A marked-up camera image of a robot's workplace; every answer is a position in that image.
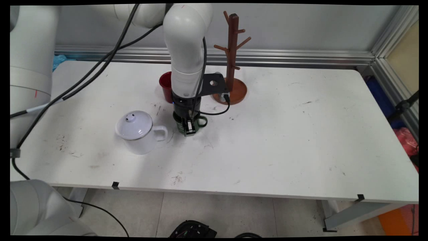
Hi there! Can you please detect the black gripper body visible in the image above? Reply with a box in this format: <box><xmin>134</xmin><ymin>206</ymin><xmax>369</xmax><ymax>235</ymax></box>
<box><xmin>172</xmin><ymin>96</ymin><xmax>203</xmax><ymax>125</ymax></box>

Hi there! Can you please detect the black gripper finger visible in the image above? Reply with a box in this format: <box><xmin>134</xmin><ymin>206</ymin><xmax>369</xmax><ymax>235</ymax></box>
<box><xmin>183</xmin><ymin>116</ymin><xmax>197</xmax><ymax>136</ymax></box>

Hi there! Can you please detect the green enamel mug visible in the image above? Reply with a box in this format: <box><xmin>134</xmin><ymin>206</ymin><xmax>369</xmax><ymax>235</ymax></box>
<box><xmin>177</xmin><ymin>115</ymin><xmax>209</xmax><ymax>137</ymax></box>

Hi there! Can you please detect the red enamel mug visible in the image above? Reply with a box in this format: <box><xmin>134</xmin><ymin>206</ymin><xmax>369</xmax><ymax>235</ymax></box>
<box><xmin>159</xmin><ymin>71</ymin><xmax>175</xmax><ymax>104</ymax></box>

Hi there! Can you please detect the white enamel pot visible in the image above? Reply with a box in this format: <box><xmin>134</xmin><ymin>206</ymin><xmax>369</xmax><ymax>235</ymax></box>
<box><xmin>121</xmin><ymin>123</ymin><xmax>169</xmax><ymax>155</ymax></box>

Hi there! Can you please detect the white enamel pot lid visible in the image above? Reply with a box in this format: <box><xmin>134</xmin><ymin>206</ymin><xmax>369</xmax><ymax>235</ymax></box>
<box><xmin>115</xmin><ymin>110</ymin><xmax>153</xmax><ymax>141</ymax></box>

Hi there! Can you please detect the brown wooden mug tree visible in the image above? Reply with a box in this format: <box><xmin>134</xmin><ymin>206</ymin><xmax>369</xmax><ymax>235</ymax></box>
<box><xmin>212</xmin><ymin>11</ymin><xmax>252</xmax><ymax>105</ymax></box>

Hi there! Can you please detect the black device on floor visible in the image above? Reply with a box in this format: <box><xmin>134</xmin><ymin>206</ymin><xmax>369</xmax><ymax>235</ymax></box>
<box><xmin>168</xmin><ymin>220</ymin><xmax>218</xmax><ymax>238</ymax></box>

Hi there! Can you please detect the grey table leg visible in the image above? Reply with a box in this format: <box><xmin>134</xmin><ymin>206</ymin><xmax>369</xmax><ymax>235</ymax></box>
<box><xmin>68</xmin><ymin>187</ymin><xmax>89</xmax><ymax>219</ymax></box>
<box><xmin>322</xmin><ymin>199</ymin><xmax>408</xmax><ymax>232</ymax></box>

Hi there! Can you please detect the blue plastic wrapped pack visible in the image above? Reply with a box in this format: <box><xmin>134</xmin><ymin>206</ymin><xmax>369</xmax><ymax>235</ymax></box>
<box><xmin>52</xmin><ymin>54</ymin><xmax>68</xmax><ymax>71</ymax></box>

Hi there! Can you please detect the blue plastic bag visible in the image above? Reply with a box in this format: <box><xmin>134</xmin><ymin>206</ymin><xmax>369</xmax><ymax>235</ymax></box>
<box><xmin>365</xmin><ymin>76</ymin><xmax>406</xmax><ymax>130</ymax></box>

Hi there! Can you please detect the red plastic bag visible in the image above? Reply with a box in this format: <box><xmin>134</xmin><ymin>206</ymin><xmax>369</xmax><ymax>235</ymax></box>
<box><xmin>393</xmin><ymin>127</ymin><xmax>419</xmax><ymax>173</ymax></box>

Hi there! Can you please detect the orange box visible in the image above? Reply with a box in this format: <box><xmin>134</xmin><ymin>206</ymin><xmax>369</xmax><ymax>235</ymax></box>
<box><xmin>377</xmin><ymin>204</ymin><xmax>419</xmax><ymax>236</ymax></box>

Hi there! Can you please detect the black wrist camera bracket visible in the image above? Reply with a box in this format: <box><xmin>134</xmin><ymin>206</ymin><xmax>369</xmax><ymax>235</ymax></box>
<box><xmin>200</xmin><ymin>73</ymin><xmax>232</xmax><ymax>98</ymax></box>

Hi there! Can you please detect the thin black camera cable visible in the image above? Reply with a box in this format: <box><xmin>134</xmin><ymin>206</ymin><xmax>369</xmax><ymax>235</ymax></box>
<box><xmin>188</xmin><ymin>35</ymin><xmax>232</xmax><ymax>118</ymax></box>

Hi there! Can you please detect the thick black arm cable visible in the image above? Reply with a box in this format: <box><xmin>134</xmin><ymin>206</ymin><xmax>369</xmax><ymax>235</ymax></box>
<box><xmin>10</xmin><ymin>4</ymin><xmax>165</xmax><ymax>181</ymax></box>

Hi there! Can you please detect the black floor cable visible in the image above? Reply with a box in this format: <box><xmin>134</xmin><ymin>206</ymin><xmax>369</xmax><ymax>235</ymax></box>
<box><xmin>62</xmin><ymin>197</ymin><xmax>130</xmax><ymax>237</ymax></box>

